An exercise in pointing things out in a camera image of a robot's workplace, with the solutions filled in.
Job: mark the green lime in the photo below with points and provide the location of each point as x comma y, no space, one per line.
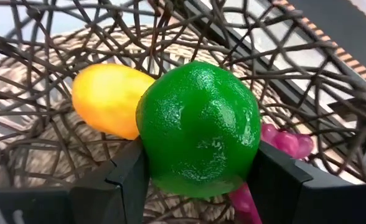
198,130

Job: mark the purple grape bunch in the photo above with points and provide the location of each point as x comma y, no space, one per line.
285,143

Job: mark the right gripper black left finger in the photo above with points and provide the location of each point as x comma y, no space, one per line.
77,205

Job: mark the black striped-edge floor mat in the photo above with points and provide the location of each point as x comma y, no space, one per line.
341,28

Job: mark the yellow orange lemon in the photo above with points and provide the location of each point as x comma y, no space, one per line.
108,99

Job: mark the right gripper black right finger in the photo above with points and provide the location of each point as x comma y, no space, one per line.
310,202

